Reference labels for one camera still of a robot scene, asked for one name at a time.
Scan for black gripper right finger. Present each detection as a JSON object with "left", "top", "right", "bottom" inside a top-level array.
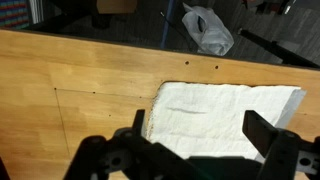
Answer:
[{"left": 242, "top": 110, "right": 320, "bottom": 180}]

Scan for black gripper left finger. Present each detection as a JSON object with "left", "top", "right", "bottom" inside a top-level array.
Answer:
[{"left": 63, "top": 109, "right": 214, "bottom": 180}]

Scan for white terry cloth towel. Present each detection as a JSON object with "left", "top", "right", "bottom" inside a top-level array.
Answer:
[{"left": 145, "top": 81, "right": 307, "bottom": 161}]

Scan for black table leg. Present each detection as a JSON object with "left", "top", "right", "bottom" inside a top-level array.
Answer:
[
  {"left": 238, "top": 28, "right": 320, "bottom": 70},
  {"left": 23, "top": 0, "right": 113, "bottom": 34}
]

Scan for blue stick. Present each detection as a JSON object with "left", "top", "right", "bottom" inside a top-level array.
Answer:
[{"left": 159, "top": 0, "right": 177, "bottom": 50}]

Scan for white plastic bag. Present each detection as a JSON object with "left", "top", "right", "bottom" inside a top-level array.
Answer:
[{"left": 181, "top": 2, "right": 235, "bottom": 57}]

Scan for open cardboard box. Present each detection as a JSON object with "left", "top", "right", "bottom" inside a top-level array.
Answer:
[{"left": 96, "top": 0, "right": 139, "bottom": 15}]

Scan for white ribbed radiator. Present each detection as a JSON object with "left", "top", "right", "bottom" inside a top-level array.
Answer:
[{"left": 28, "top": 0, "right": 45, "bottom": 25}]

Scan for colourful checkered panel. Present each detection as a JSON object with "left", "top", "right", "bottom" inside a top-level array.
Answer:
[{"left": 0, "top": 0, "right": 32, "bottom": 31}]

